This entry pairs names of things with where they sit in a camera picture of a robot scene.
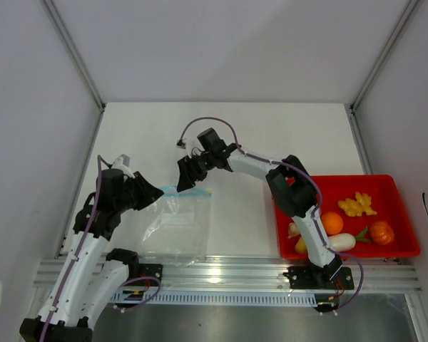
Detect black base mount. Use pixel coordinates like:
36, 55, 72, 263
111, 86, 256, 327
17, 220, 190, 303
282, 266, 355, 290
128, 264, 163, 287

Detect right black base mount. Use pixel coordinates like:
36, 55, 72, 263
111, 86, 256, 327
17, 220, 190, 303
282, 266, 355, 290

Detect yellow toy ginger root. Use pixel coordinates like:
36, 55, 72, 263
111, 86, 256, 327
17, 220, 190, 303
337, 192, 377, 217

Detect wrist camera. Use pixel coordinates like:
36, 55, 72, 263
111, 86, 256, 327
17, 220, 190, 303
111, 154, 134, 178
176, 138, 197, 156

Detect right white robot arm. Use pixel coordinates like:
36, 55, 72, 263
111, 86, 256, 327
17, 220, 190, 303
177, 128, 342, 288

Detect white slotted cable duct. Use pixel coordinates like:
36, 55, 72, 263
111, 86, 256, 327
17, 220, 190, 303
110, 289, 318, 306

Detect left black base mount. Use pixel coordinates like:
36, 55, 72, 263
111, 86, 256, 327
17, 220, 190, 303
128, 264, 163, 287

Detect clear zip top bag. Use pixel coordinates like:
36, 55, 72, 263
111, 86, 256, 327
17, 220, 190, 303
136, 186, 212, 266

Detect orange toy pumpkin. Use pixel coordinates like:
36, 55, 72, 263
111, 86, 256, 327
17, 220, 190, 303
368, 221, 395, 246

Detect toy orange fruit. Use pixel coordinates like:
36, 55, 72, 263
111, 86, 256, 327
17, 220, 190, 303
321, 212, 344, 235

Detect yellow toy pepper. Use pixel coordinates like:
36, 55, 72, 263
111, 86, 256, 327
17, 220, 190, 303
295, 236, 307, 255

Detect red plastic tray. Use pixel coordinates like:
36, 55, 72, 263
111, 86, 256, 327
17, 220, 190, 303
271, 173, 422, 260

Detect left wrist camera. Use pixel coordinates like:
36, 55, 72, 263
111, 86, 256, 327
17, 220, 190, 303
111, 154, 134, 178

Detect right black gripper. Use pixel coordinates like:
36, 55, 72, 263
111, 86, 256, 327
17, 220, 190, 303
177, 152, 215, 194

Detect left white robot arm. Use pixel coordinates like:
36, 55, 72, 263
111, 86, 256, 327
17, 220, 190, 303
19, 168, 164, 341

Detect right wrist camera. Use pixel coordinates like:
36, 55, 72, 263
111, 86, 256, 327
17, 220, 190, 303
176, 138, 197, 156

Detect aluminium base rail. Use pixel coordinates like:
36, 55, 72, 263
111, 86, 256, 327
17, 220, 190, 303
34, 254, 423, 295

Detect toy garlic bulb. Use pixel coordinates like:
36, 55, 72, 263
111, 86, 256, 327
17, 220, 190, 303
287, 222, 300, 239

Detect white toy eggplant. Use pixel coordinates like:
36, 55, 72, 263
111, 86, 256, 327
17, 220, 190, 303
328, 233, 356, 252

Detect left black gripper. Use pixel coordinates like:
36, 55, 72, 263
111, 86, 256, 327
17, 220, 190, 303
116, 171, 163, 213

